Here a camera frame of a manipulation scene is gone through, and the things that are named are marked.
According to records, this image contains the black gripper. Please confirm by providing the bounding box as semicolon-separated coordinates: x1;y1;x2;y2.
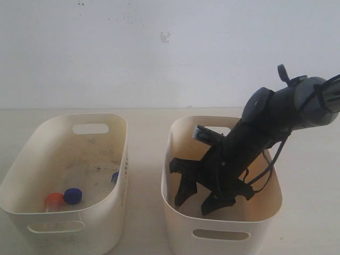
169;145;254;216

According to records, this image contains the cream plastic bin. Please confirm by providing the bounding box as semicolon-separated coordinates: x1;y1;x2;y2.
160;116;283;254
1;113;129;254

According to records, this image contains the blue-capped clear tube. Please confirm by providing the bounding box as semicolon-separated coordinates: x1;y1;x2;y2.
111;172;119;184

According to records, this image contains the orange-capped clear tube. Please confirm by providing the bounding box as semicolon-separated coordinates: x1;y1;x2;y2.
45;192;64;213

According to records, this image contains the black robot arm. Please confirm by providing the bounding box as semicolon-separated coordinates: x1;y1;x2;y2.
169;76;339;215

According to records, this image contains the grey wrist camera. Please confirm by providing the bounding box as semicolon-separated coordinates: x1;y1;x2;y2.
192;125;224;146

